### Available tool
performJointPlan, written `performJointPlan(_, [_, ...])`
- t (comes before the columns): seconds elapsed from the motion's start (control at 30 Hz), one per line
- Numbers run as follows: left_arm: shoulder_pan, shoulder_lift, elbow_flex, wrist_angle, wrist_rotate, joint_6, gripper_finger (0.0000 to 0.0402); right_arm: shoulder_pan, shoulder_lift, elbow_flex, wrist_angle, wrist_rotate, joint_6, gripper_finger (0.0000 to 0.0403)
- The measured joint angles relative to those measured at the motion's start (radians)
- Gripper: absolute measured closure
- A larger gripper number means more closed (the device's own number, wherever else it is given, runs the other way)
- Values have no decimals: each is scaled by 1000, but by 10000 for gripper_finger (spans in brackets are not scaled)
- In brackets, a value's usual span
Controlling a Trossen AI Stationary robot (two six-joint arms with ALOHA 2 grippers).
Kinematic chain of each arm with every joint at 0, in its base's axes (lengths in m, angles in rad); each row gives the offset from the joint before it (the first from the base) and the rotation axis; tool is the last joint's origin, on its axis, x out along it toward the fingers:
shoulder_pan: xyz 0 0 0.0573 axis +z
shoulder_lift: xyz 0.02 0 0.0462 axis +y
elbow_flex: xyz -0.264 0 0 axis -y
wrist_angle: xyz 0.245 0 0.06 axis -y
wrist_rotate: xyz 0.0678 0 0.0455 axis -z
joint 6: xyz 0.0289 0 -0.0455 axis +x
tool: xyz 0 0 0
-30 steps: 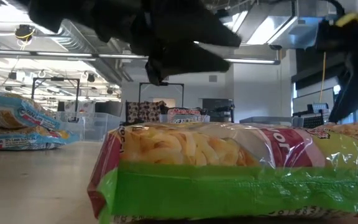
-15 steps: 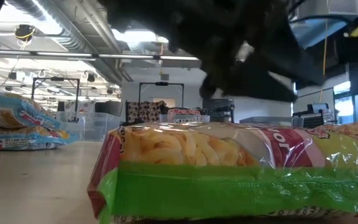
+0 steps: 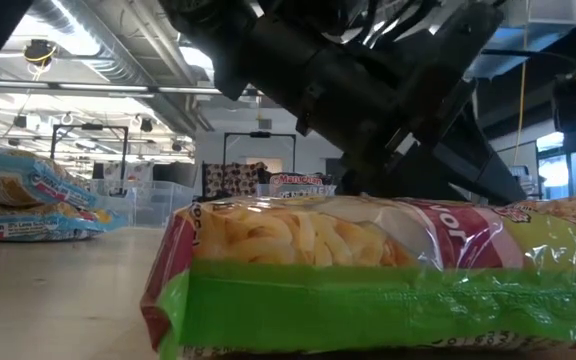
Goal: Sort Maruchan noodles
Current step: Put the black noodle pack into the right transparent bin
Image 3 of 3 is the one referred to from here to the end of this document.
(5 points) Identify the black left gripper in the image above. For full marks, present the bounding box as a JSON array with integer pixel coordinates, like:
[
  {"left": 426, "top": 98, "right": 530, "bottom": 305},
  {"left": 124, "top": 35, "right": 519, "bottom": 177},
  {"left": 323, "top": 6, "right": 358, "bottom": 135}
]
[{"left": 341, "top": 3, "right": 528, "bottom": 204}]

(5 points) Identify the black fire noodle packet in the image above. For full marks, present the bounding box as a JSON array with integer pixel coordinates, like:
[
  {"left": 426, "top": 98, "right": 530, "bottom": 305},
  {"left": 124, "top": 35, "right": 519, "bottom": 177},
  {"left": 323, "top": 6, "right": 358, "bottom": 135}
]
[{"left": 266, "top": 172, "right": 338, "bottom": 199}]

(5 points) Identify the blue Maruchan ramen packet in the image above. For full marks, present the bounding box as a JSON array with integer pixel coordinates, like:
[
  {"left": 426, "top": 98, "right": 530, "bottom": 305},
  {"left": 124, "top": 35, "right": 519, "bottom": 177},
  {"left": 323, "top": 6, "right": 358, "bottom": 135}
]
[
  {"left": 0, "top": 144, "right": 100, "bottom": 210},
  {"left": 0, "top": 202, "right": 130, "bottom": 243}
]

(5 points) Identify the white partition panel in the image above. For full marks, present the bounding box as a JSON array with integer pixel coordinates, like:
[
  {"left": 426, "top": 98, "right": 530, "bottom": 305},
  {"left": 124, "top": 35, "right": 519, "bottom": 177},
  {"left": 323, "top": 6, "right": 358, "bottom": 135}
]
[{"left": 505, "top": 141, "right": 539, "bottom": 176}]

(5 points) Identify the glass window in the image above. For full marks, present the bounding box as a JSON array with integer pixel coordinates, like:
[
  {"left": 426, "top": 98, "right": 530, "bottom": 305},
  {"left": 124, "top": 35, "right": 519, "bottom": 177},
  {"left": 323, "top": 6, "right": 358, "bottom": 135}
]
[{"left": 537, "top": 132, "right": 576, "bottom": 199}]

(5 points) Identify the yellow hanging cable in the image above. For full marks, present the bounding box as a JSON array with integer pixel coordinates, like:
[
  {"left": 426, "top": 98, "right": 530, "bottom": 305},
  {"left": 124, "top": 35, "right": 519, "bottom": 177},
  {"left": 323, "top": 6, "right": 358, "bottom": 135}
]
[{"left": 515, "top": 62, "right": 528, "bottom": 154}]

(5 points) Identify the black camera stand arch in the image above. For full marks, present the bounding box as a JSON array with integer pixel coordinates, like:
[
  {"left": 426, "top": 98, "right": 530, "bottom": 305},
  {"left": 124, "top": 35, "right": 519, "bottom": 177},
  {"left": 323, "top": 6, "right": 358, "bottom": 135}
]
[
  {"left": 49, "top": 123, "right": 130, "bottom": 174},
  {"left": 222, "top": 131, "right": 298, "bottom": 167}
]

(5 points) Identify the black ceiling camera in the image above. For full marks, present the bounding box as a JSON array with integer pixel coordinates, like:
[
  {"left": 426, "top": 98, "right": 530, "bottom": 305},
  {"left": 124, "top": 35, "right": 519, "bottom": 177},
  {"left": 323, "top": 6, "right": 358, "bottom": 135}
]
[{"left": 21, "top": 38, "right": 58, "bottom": 69}]

